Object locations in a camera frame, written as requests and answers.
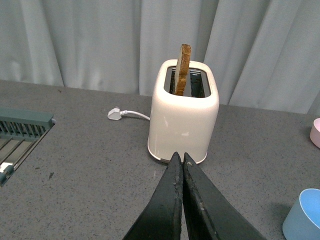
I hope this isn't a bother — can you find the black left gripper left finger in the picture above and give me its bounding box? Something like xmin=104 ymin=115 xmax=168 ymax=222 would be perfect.
xmin=124 ymin=152 xmax=184 ymax=240

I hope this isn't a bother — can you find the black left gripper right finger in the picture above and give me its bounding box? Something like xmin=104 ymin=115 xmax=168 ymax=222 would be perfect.
xmin=183 ymin=153 xmax=265 ymax=240

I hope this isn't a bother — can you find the cream white toaster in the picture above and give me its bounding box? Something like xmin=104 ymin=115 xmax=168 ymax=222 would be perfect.
xmin=147 ymin=59 xmax=220 ymax=164

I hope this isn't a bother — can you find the light blue plastic cup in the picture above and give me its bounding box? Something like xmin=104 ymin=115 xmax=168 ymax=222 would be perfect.
xmin=282 ymin=188 xmax=320 ymax=240

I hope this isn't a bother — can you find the pink plastic bowl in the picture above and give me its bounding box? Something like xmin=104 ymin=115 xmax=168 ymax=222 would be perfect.
xmin=309 ymin=118 xmax=320 ymax=148

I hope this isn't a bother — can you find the toasted bread slice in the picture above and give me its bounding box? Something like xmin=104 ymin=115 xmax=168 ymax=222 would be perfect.
xmin=174 ymin=44 xmax=192 ymax=96

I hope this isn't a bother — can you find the green dish rack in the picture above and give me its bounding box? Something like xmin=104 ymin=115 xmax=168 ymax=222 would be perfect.
xmin=0 ymin=107 xmax=56 ymax=187

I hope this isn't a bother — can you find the grey pleated curtain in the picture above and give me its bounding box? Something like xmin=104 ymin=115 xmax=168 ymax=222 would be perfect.
xmin=0 ymin=0 xmax=320 ymax=115

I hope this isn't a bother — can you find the white power cable with plug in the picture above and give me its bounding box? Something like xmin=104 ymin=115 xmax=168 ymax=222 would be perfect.
xmin=107 ymin=107 xmax=151 ymax=121

